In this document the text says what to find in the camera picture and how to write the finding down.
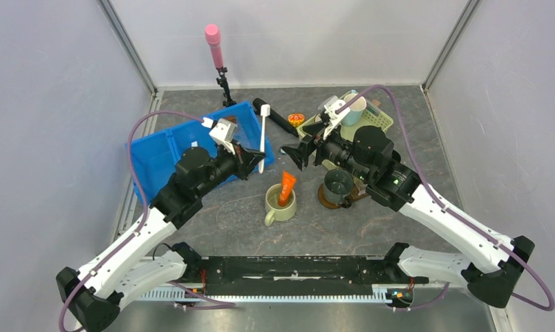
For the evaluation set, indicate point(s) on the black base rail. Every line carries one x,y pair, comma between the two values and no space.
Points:
217,282

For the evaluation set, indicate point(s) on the orange yellow toy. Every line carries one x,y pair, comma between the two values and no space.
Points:
296,119

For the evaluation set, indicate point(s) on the light green mug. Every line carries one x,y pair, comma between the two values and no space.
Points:
276,212

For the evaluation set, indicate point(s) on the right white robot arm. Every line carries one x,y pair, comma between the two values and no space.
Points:
488,264

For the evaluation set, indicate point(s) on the green plastic basket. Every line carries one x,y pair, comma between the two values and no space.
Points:
372,116

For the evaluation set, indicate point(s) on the black cylinder marker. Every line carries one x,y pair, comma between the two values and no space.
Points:
275,117

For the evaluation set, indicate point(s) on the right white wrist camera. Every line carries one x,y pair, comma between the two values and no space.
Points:
333,111

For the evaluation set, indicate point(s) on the light blue mug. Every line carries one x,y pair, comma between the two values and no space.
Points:
356,110

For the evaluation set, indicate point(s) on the brown oval wooden tray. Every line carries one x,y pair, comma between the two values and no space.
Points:
355,195

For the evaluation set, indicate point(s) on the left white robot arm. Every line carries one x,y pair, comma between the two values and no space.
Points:
96,292

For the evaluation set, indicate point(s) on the orange toothpaste tube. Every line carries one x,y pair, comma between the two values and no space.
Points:
287,183

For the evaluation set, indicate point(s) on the dark grey mug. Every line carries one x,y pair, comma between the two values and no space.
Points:
338,184

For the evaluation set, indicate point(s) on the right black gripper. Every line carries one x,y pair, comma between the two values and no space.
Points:
300,154

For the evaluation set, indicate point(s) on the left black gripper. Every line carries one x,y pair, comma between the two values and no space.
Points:
243,170

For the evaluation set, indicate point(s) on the blue compartment bin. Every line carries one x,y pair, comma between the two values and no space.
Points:
155,156

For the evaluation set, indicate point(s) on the white toothbrush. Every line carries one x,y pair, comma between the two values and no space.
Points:
264,112

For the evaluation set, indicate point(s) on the pink microphone on stand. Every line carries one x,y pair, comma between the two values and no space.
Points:
213,39

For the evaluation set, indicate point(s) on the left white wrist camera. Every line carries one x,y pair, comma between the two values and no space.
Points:
222,133

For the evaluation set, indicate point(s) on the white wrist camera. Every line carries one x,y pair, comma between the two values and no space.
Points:
333,111
222,133

